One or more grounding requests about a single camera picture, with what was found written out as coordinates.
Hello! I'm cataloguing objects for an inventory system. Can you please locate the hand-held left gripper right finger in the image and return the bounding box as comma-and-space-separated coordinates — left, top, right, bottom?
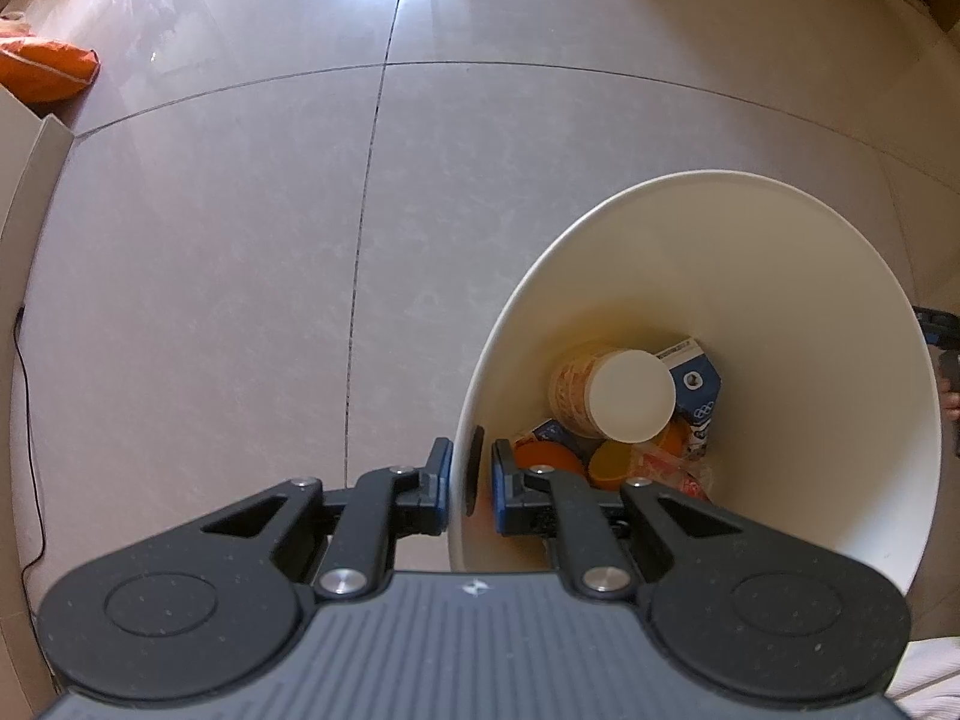
491, 441, 773, 601

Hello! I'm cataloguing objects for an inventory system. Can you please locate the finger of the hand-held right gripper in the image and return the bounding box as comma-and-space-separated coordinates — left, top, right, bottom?
912, 306, 960, 350

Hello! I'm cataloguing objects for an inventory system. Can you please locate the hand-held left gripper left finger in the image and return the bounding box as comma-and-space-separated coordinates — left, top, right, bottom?
176, 436, 453, 601

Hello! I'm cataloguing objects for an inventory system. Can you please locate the tall blue milk carton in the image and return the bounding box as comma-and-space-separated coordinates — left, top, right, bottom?
516, 420, 572, 452

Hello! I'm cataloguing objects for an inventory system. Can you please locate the white round trash bin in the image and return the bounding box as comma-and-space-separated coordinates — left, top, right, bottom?
448, 171, 942, 601

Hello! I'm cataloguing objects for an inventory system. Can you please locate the yellow milk tea cup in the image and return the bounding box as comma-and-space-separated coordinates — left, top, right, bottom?
547, 341, 677, 443

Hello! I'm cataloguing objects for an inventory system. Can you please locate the clear plastic wrapper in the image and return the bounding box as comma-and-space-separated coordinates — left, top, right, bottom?
630, 442, 713, 503

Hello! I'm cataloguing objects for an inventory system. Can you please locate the blue carton with rings print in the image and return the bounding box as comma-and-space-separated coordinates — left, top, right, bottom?
652, 337, 722, 460

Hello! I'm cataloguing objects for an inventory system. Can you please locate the person's white clothing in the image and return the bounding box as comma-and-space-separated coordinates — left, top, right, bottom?
892, 637, 960, 720

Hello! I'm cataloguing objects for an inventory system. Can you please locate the beige cabinet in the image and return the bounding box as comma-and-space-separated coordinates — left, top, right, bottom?
0, 86, 76, 691

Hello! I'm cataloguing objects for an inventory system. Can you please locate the orange bag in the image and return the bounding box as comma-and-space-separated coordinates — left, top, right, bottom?
0, 34, 101, 104

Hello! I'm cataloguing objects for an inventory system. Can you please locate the black floor cable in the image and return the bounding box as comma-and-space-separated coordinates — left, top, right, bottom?
13, 304, 50, 616

